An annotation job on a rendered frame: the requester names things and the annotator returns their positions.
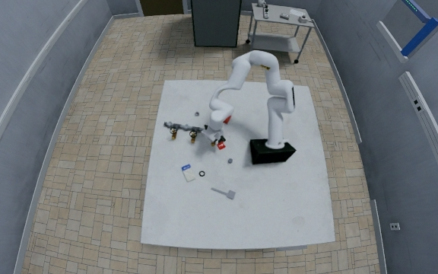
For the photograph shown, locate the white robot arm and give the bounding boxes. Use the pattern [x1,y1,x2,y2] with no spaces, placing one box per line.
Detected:
[202,50,295,148]

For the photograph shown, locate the red rectangular block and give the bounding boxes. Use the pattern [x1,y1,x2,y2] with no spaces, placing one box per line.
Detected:
[223,116,231,124]

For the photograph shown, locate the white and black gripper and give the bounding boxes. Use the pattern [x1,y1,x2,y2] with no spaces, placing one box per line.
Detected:
[204,123,226,144]

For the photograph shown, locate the grey pipe manifold with brass valves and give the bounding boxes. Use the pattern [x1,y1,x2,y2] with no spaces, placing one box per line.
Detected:
[164,121,217,146]

